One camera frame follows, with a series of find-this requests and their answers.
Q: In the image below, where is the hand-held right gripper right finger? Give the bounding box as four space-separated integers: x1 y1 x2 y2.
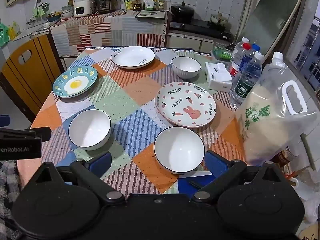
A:
190 150 287 204

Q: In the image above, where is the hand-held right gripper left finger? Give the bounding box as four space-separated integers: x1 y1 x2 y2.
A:
21 151 125 204

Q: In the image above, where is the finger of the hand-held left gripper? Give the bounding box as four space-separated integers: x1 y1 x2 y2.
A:
24 127 52 143

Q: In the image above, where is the white bowl with dark rim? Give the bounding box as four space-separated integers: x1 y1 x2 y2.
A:
68 109 112 151
153 126 205 175

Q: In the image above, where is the blue fried egg plate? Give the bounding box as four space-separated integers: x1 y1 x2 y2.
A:
52 65 99 98

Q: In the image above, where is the pink rabbit print plate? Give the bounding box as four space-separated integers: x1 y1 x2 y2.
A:
155 82 217 128

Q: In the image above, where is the white plate with black rim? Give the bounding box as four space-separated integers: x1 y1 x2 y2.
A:
111 46 156 69

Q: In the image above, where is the blue booklet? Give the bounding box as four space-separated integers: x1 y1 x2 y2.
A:
177 171 218 198

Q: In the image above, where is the yellow wooden chair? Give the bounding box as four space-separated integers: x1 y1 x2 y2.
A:
0 34 66 122

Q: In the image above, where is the clear bag of rice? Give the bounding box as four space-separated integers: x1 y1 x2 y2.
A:
234 51 318 167

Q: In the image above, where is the patchwork striped tablecloth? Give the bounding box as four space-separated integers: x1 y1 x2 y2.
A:
30 46 247 198

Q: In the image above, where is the white tissue pack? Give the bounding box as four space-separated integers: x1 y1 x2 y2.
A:
204 62 233 92

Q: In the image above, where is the green label water bottle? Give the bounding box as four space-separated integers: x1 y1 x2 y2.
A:
229 51 265 109

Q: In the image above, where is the white ribbed bowl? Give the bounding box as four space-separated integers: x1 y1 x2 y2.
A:
171 56 202 79

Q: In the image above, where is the red cap water bottle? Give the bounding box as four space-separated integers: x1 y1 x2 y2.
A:
229 42 251 78

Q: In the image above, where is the green plastic bag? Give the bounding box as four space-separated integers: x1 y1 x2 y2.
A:
0 20 10 48

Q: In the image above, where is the yellow dish soap bottle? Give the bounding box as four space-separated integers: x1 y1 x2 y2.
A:
9 21 21 41

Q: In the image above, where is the blue cap water bottle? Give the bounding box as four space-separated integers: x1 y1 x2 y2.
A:
239 44 261 73

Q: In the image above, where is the green plastic basket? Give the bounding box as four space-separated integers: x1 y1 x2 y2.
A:
212 44 234 60

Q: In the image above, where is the white cap water bottle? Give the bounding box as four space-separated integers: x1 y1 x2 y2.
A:
231 37 250 60

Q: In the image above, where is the patchwork counter cloth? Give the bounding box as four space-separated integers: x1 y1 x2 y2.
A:
50 11 168 57

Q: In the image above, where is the green hanging cloth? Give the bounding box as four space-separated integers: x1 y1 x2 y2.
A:
32 5 44 18

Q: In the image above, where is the white rice cooker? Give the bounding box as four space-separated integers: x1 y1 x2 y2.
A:
73 0 94 17

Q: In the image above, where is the black gas stove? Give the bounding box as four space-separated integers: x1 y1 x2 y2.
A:
169 20 233 40

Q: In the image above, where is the black pressure cooker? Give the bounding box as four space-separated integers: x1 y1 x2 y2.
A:
96 0 118 14

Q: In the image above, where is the black wok with lid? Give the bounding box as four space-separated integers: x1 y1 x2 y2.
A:
170 2 195 22

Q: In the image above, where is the grey metal panel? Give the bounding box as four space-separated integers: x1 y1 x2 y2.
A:
240 0 303 60

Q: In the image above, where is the dark cutting board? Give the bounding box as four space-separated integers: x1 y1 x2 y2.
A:
135 10 165 20

